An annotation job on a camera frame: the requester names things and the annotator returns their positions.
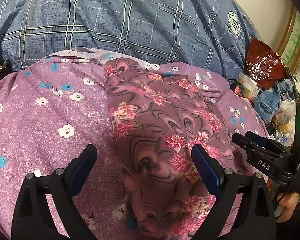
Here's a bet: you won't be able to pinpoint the maroon floral small garment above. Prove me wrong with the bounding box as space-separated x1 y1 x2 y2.
104 57 252 239

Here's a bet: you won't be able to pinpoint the right hand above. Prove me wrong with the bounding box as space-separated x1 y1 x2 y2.
276 191 299 223

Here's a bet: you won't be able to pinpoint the white plastic bag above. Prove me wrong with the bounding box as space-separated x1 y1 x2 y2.
273 100 296 147

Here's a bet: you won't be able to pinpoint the blue towel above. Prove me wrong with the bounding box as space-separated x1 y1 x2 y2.
254 79 293 124

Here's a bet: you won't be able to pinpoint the small boxes on bedside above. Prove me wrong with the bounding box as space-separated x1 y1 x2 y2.
230 73 260 100

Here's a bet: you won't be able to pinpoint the red shiny plastic bag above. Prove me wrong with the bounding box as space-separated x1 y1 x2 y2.
244 37 288 90

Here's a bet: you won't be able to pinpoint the purple floral bedsheet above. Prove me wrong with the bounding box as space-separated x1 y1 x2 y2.
0 48 268 239

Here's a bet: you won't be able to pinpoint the blue plaid quilt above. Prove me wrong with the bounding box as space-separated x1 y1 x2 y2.
0 0 258 81

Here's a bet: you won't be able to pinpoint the small black object on bed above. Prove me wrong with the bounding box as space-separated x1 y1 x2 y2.
0 60 13 79

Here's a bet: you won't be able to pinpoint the framed wall picture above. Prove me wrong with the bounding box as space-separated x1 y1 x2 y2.
277 4 300 74

